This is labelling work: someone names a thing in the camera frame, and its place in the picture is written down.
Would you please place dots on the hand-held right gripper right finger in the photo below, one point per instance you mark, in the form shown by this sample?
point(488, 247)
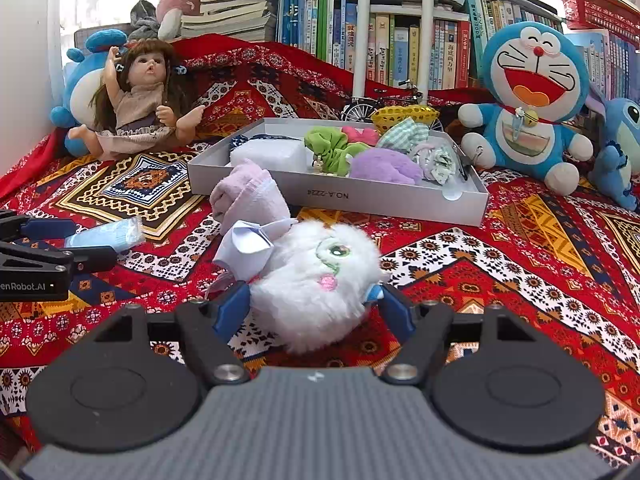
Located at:
point(397, 311)

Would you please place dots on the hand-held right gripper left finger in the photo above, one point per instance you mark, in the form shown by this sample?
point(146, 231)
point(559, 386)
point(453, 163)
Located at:
point(232, 307)

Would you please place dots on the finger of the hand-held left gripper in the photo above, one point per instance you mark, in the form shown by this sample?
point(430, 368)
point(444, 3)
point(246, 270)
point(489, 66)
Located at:
point(47, 228)
point(87, 257)

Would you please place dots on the blue face mask packet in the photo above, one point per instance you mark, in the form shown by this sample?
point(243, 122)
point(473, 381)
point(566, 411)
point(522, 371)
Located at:
point(107, 235)

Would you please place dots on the white fluffy plush toy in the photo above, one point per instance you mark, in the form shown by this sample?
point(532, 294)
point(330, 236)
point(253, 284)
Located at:
point(310, 280)

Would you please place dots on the white shallow cardboard box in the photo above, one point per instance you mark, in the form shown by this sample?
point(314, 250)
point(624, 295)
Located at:
point(350, 200)

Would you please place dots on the purple fluffy puff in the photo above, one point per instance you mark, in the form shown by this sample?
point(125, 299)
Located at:
point(385, 169)

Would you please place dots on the white foam sponge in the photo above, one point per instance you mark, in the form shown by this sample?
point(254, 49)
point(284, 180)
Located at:
point(270, 155)

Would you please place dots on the red patterned blanket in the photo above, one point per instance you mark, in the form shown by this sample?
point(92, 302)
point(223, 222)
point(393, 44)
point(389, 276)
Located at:
point(500, 270)

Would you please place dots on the lavender folded towel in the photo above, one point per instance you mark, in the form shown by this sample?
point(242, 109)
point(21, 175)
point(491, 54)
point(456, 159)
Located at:
point(245, 195)

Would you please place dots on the blue whale plush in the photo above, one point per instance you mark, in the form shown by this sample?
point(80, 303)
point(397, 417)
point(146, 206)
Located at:
point(82, 95)

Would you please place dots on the brown-haired baby doll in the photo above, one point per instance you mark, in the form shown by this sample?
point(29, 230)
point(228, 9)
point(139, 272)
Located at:
point(135, 110)

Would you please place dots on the white floral scrunchie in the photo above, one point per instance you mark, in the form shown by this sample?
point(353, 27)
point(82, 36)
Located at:
point(437, 160)

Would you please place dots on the green gingham scrunchie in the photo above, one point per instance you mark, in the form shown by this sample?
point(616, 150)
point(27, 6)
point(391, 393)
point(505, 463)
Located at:
point(407, 132)

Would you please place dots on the pink scrunchie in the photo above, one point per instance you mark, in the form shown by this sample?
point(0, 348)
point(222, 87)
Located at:
point(361, 134)

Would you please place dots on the miniature black bicycle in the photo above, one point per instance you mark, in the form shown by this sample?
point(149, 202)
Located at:
point(360, 109)

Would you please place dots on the grey plush toy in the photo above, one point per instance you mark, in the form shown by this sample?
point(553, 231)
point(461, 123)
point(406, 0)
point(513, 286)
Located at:
point(145, 22)

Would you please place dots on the blue robot cat plush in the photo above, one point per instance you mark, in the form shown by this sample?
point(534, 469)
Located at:
point(530, 100)

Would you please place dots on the pink rabbit plush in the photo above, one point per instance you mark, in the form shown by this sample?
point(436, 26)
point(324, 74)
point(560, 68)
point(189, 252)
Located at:
point(182, 2)

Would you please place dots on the row of upright books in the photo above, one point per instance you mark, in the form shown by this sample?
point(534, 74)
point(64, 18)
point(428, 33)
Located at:
point(400, 45)

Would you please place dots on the blue alien plush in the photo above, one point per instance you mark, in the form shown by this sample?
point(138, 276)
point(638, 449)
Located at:
point(620, 150)

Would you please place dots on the stack of flat-lying books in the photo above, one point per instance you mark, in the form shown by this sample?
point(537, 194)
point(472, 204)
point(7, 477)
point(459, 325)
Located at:
point(230, 10)

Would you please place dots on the red plastic basket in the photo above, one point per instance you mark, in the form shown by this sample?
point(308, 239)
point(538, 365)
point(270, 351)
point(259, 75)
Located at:
point(600, 5)

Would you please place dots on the white pipe frame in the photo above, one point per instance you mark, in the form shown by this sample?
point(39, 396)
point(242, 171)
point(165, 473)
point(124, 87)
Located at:
point(365, 35)

